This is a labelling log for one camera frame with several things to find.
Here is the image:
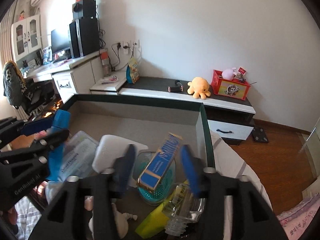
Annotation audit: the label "pink bed sheet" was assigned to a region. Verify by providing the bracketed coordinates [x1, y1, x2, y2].
[277, 193, 319, 239]

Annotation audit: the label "blue highlighter marker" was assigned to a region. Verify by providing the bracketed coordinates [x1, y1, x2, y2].
[47, 109, 71, 181]

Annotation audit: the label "black hand grip roller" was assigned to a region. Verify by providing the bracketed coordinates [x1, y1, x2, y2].
[168, 80, 184, 93]

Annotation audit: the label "red toy box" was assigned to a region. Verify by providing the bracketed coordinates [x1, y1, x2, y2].
[211, 70, 251, 101]

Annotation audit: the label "computer monitor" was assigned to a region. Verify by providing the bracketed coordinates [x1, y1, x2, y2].
[51, 27, 72, 62]

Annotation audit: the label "teal mesh basket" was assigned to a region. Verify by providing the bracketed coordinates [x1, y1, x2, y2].
[132, 151, 176, 206]

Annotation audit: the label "black floor scale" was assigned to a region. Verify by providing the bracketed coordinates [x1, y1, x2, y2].
[251, 127, 269, 143]

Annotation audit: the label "white USB charger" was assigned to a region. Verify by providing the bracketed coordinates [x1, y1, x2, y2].
[92, 134, 149, 173]

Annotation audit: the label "black office chair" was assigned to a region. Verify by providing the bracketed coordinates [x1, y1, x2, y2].
[3, 61, 55, 119]

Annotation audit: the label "white figurine toy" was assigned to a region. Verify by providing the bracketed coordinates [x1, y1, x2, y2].
[85, 196, 138, 239]

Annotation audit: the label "white desk with drawers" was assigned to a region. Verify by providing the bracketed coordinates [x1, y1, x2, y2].
[24, 50, 104, 102]

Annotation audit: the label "yellow octopus plush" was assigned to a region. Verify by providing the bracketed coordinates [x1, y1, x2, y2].
[187, 77, 211, 100]

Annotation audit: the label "snack bag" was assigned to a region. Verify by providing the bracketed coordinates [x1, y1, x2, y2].
[126, 57, 140, 84]

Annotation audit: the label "wall power outlets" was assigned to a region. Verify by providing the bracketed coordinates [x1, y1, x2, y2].
[116, 40, 140, 56]

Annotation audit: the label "white low TV cabinet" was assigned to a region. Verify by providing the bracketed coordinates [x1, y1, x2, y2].
[90, 72, 255, 145]

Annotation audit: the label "black speaker box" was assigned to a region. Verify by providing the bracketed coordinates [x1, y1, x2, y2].
[72, 0, 96, 20]

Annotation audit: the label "blue rectangular small box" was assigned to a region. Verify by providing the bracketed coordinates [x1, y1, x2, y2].
[138, 133, 183, 189]

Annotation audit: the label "pink storage box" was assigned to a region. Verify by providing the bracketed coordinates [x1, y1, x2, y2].
[30, 93, 216, 240]

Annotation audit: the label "black computer tower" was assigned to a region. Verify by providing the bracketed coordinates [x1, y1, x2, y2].
[69, 18, 100, 59]

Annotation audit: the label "white glass-door cabinet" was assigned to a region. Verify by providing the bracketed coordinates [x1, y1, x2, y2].
[11, 15, 42, 62]

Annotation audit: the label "pink plush toy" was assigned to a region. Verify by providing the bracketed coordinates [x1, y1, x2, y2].
[221, 67, 236, 80]

